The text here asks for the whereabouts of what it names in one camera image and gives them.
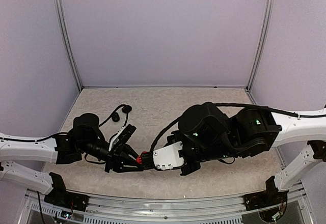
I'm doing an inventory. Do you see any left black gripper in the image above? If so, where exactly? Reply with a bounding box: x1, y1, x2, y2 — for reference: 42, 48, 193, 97
79, 138, 146, 173

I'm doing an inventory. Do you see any red round charging case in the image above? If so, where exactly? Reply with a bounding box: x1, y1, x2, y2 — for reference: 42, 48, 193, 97
136, 155, 143, 165

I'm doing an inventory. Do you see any small black charging case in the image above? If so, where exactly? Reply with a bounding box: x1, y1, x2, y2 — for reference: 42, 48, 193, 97
112, 113, 120, 122

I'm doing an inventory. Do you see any glossy black earbud case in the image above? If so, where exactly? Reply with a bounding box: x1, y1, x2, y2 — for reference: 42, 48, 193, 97
121, 105, 132, 114

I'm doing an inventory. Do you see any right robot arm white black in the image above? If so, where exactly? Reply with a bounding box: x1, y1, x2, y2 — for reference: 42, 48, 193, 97
149, 102, 325, 206

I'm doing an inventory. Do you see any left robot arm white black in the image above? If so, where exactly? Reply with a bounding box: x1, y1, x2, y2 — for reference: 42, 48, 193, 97
1, 113, 143, 206

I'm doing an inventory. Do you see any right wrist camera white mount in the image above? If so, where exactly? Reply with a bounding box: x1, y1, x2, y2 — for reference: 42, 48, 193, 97
140, 142, 185, 171

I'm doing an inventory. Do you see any aluminium front rail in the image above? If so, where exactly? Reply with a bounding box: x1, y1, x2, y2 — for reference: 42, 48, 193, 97
17, 183, 313, 223

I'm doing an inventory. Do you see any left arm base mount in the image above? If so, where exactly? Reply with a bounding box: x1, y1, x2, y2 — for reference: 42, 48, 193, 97
44, 172, 89, 212

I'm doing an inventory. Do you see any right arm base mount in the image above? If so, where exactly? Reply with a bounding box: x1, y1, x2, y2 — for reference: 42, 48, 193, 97
242, 176, 289, 223

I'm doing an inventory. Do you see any left aluminium corner post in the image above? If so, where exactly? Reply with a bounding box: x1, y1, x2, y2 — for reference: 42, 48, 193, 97
54, 0, 84, 93

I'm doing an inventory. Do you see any aluminium corner post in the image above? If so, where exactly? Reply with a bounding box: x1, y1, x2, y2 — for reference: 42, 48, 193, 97
54, 0, 84, 93
246, 0, 274, 93

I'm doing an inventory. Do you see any right aluminium corner post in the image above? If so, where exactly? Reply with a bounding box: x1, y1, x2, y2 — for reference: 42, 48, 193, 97
246, 0, 274, 93

